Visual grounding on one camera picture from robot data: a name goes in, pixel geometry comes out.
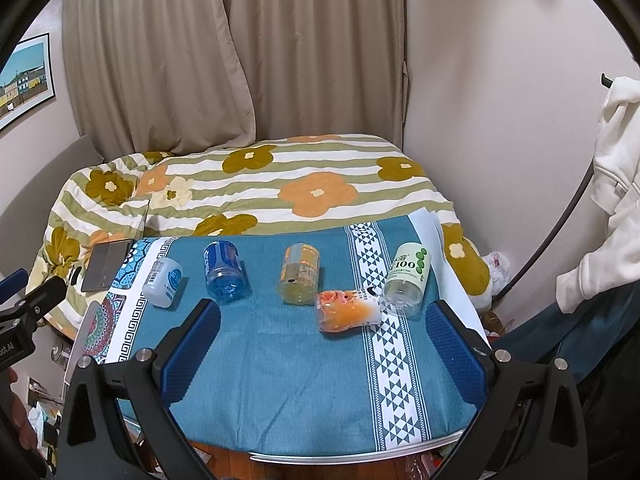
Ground small white blue cup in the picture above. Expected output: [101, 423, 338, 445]
[142, 258, 182, 309]

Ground blue plastic cup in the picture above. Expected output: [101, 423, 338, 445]
[203, 240, 250, 304]

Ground orange fruit label cup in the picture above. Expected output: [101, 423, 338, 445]
[316, 289, 382, 334]

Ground orange grey label cup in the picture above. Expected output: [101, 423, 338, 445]
[278, 243, 320, 306]

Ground white plastic bag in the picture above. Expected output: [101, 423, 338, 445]
[483, 252, 511, 296]

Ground dark blue trousers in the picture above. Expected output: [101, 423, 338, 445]
[494, 282, 639, 382]

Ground teal patterned cloth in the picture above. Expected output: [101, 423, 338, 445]
[82, 216, 481, 458]

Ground white hoodie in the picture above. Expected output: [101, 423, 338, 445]
[555, 77, 639, 313]

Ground floral striped duvet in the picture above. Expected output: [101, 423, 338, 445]
[28, 133, 491, 337]

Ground beige curtain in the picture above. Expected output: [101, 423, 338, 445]
[62, 0, 407, 159]

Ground framed wall picture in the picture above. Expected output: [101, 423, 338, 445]
[0, 32, 55, 130]

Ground black cable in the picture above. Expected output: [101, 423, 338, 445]
[491, 72, 614, 304]

